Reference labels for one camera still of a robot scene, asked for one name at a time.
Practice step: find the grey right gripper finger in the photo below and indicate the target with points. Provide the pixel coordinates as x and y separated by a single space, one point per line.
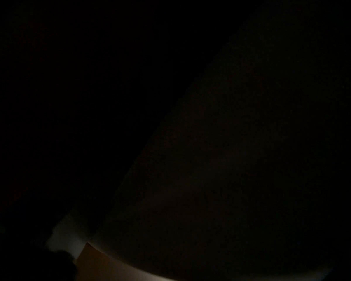
65 236

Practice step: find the cream book with grey spine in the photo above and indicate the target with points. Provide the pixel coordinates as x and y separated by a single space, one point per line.
228 172

